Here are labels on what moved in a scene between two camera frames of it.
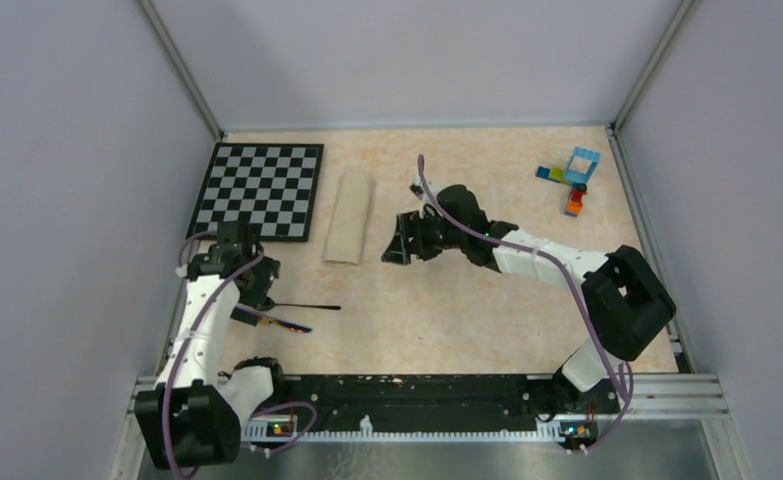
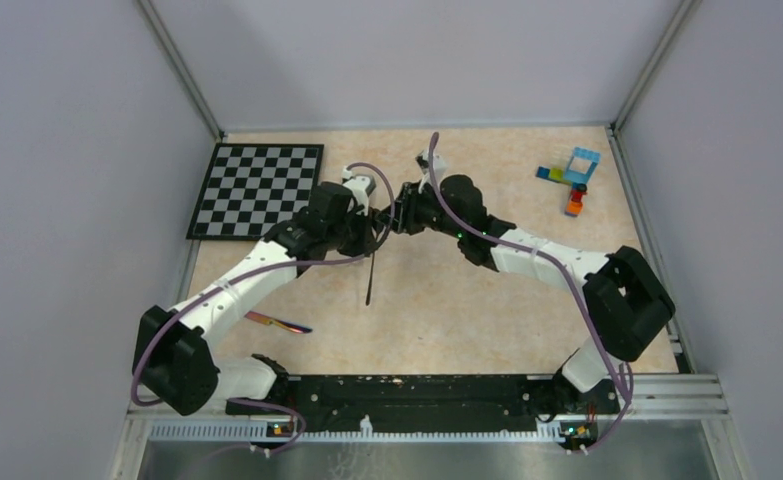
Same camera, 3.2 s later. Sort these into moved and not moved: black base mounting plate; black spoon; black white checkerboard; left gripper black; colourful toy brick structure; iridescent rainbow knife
Moved: black spoon; left gripper black
Not moved: colourful toy brick structure; black white checkerboard; iridescent rainbow knife; black base mounting plate
